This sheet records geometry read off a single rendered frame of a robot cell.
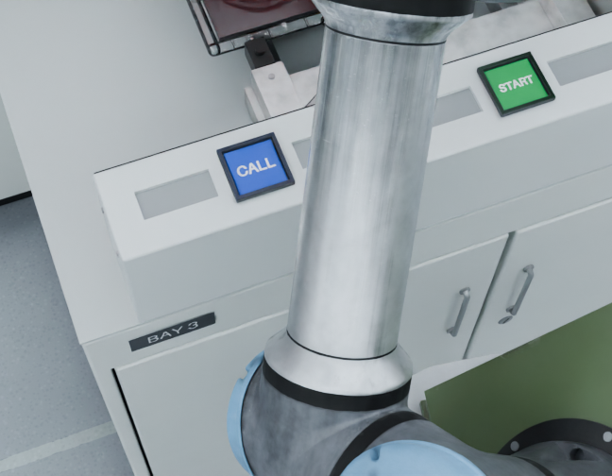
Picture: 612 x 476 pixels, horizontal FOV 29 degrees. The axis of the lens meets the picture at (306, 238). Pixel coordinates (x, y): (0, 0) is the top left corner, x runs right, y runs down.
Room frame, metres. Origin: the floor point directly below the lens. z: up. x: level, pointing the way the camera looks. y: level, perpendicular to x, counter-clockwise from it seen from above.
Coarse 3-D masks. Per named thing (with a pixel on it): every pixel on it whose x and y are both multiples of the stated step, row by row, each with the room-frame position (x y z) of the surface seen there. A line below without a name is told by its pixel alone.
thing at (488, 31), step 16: (480, 16) 0.78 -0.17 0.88; (496, 16) 0.78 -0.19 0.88; (512, 16) 0.78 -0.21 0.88; (528, 16) 0.78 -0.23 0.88; (544, 16) 0.78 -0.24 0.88; (464, 32) 0.76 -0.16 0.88; (480, 32) 0.76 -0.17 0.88; (496, 32) 0.76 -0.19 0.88; (512, 32) 0.76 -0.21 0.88; (528, 32) 0.76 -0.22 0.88; (448, 48) 0.74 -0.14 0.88; (464, 48) 0.74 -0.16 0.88; (480, 48) 0.74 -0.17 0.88; (304, 80) 0.69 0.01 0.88; (304, 96) 0.67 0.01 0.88; (256, 112) 0.65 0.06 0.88
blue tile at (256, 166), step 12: (252, 144) 0.56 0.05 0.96; (264, 144) 0.56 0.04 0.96; (228, 156) 0.55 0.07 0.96; (240, 156) 0.55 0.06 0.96; (252, 156) 0.55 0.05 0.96; (264, 156) 0.55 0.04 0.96; (276, 156) 0.55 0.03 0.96; (240, 168) 0.53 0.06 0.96; (252, 168) 0.53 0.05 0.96; (264, 168) 0.53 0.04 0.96; (276, 168) 0.53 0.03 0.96; (240, 180) 0.52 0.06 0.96; (252, 180) 0.52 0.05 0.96; (264, 180) 0.52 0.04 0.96; (276, 180) 0.52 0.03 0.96; (240, 192) 0.51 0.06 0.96
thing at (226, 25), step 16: (208, 0) 0.77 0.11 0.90; (224, 0) 0.77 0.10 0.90; (240, 0) 0.77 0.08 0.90; (256, 0) 0.77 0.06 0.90; (272, 0) 0.77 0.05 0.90; (288, 0) 0.77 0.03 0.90; (304, 0) 0.77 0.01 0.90; (224, 16) 0.75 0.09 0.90; (240, 16) 0.75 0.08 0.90; (256, 16) 0.75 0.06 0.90; (272, 16) 0.75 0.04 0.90; (288, 16) 0.75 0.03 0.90; (224, 32) 0.73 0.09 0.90; (240, 32) 0.73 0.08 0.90
